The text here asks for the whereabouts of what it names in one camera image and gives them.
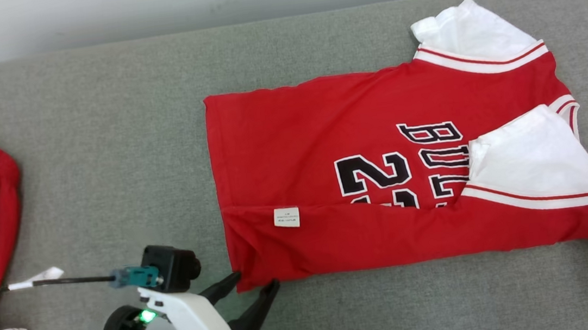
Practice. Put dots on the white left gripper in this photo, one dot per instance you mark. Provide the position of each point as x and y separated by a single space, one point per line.
202 327

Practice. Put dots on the red numbered basketball jersey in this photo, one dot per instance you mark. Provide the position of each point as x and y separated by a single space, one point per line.
313 141

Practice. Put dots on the grey fabric sofa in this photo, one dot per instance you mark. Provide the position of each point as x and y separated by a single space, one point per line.
107 152

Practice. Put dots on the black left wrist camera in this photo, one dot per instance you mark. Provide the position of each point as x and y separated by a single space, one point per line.
173 265

